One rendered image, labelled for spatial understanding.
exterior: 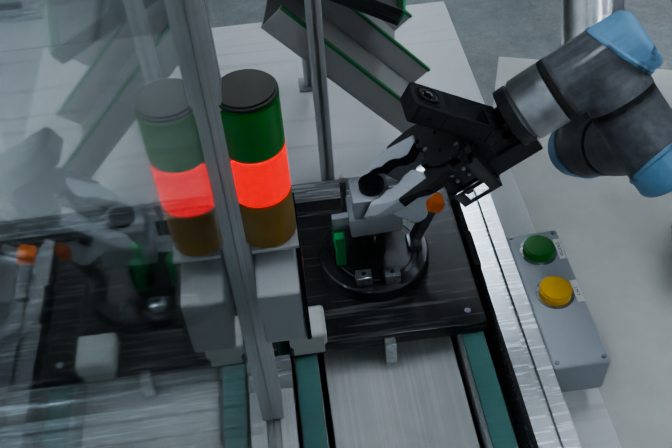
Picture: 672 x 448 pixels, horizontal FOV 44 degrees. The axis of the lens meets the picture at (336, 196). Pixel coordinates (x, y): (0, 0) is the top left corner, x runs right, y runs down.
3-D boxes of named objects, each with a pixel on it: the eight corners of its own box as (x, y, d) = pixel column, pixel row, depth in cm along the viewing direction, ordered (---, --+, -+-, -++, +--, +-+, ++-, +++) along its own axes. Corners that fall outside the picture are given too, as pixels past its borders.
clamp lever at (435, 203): (419, 234, 106) (442, 192, 101) (422, 245, 105) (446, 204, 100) (393, 230, 105) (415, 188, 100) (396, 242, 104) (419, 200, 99)
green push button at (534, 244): (547, 242, 110) (549, 232, 108) (557, 265, 107) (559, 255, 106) (518, 246, 110) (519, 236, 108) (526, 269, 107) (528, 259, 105)
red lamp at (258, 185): (288, 163, 71) (282, 119, 67) (293, 204, 67) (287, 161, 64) (230, 170, 71) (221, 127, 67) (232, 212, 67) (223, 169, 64)
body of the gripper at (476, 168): (460, 212, 97) (550, 159, 92) (420, 174, 92) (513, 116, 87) (447, 168, 102) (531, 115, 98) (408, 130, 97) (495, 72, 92)
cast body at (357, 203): (397, 204, 103) (394, 164, 98) (403, 230, 100) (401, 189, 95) (331, 215, 103) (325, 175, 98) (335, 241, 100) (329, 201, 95)
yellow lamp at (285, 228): (293, 203, 74) (288, 164, 71) (298, 244, 71) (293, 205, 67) (238, 210, 74) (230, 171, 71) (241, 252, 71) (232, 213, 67)
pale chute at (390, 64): (409, 84, 129) (430, 68, 127) (410, 140, 120) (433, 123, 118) (270, -25, 117) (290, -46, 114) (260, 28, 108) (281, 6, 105)
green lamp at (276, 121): (282, 118, 67) (276, 70, 64) (287, 160, 64) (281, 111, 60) (221, 126, 67) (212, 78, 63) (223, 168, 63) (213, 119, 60)
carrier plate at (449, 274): (444, 193, 117) (445, 183, 116) (486, 331, 101) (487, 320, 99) (277, 215, 116) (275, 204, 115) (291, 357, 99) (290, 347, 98)
